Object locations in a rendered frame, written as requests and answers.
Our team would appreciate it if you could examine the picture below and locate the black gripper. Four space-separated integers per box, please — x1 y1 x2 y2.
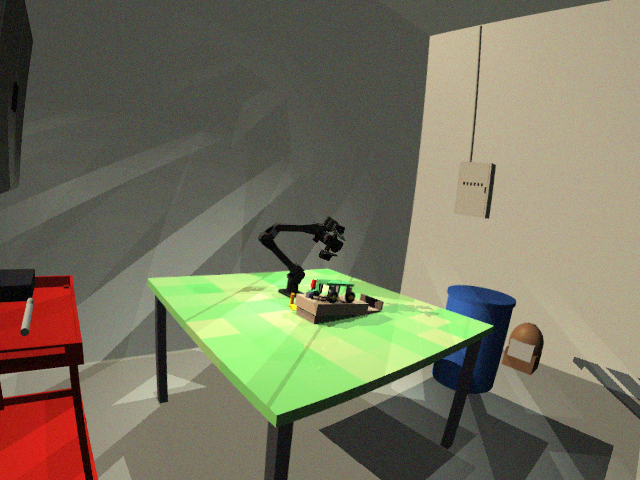
319 223 345 261

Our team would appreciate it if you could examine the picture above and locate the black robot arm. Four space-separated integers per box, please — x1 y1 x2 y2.
259 216 343 294

